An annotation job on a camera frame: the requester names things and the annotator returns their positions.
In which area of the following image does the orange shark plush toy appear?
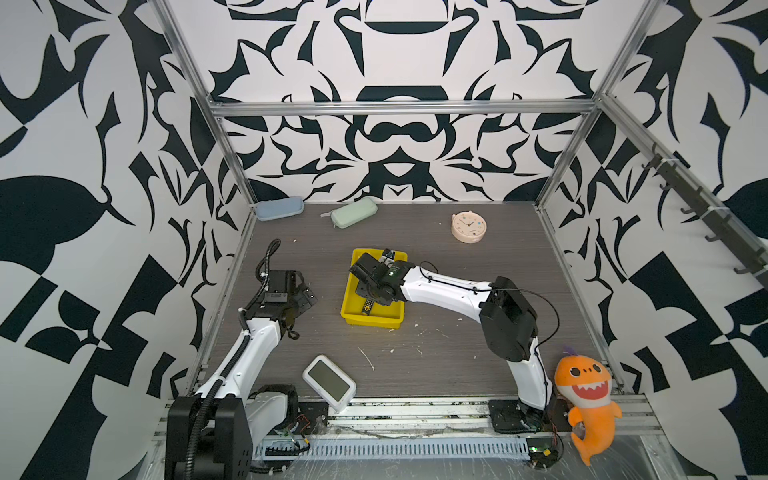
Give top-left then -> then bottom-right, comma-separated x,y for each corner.
555,355 -> 623,467

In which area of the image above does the white slotted cable duct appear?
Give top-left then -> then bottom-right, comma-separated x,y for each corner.
253,437 -> 530,461

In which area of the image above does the green pencil case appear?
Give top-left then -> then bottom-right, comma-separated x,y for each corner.
321,197 -> 378,229

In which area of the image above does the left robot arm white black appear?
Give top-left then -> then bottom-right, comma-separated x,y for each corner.
164,270 -> 317,479

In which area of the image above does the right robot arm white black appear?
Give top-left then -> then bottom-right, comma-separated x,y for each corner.
350,253 -> 553,433

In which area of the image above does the black wall hook rack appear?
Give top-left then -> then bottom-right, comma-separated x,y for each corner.
643,142 -> 767,290

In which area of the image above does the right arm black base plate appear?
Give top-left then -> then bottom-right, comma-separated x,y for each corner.
488,398 -> 572,434

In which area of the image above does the pink round clock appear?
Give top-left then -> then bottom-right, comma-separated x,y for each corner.
450,210 -> 488,244

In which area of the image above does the black corrugated cable hose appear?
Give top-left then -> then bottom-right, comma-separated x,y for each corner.
183,333 -> 253,480

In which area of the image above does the yellow plastic bin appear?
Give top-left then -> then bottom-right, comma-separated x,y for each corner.
340,248 -> 408,330

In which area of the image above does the green circuit board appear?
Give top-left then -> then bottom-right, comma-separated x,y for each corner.
526,436 -> 563,470

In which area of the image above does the white digital display device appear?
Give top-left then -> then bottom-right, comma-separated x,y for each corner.
302,354 -> 357,412

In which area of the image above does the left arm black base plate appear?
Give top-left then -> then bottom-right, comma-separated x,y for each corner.
269,400 -> 329,436

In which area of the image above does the blue pencil case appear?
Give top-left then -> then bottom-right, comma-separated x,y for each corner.
252,197 -> 304,222

